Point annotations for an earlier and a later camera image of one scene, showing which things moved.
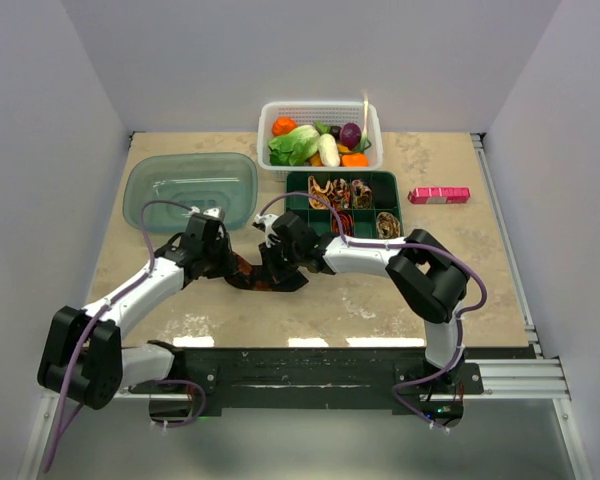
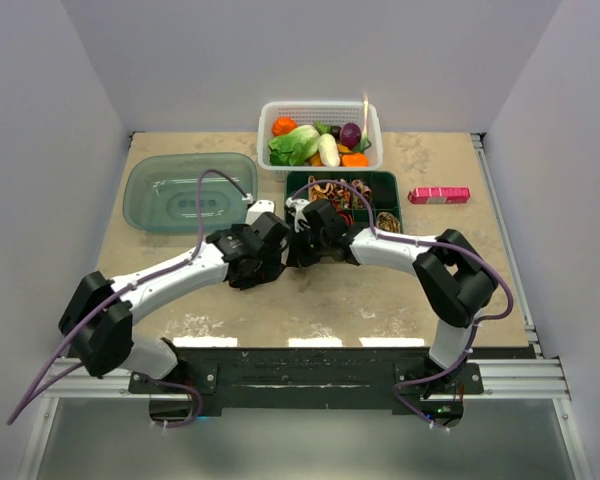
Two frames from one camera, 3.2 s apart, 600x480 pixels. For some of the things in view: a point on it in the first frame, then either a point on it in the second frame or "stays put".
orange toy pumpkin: x=283 y=125 stays put
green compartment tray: x=369 y=203 stays put
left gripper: x=227 y=267 → x=271 y=262
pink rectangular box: x=455 y=195 stays put
